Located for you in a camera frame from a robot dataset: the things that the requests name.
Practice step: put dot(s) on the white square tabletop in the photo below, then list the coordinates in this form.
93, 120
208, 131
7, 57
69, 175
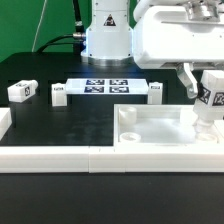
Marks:
162, 125

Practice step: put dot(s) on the white U-shaped obstacle fence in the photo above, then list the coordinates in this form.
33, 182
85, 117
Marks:
117, 158

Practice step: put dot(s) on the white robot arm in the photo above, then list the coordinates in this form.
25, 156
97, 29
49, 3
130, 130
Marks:
159, 34

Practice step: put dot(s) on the white marker plate with tags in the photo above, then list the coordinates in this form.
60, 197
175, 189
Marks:
105, 86

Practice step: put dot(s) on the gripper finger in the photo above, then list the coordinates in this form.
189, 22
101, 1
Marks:
185, 75

